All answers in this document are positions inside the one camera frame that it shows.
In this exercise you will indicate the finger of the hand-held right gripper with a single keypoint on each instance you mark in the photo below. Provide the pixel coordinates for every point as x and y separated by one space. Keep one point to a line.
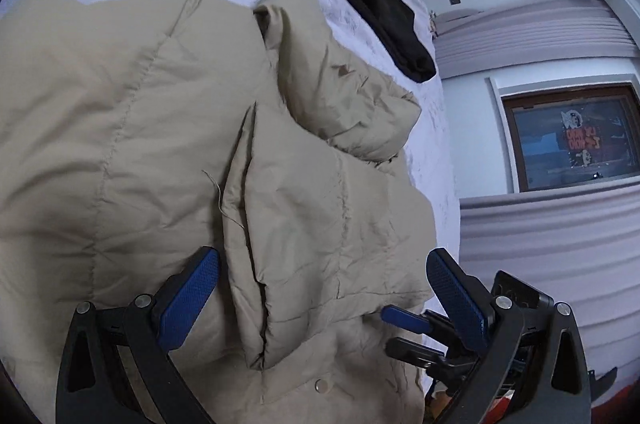
415 350
405 319

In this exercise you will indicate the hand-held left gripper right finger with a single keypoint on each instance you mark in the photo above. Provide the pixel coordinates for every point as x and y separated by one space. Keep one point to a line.
460 304

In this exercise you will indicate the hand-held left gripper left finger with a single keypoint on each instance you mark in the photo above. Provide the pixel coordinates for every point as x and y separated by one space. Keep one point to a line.
190 299

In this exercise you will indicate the beige puffer jacket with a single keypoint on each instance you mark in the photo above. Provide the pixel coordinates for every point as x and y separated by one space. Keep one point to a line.
125 129

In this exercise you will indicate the person's right forearm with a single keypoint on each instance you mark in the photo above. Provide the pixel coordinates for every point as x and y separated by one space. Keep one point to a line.
612 399

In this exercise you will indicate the lavender pleated curtain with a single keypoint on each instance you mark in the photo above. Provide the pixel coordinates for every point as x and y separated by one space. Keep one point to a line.
540 34
550 244

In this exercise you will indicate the brown framed window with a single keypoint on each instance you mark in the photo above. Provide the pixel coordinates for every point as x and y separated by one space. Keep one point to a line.
575 139

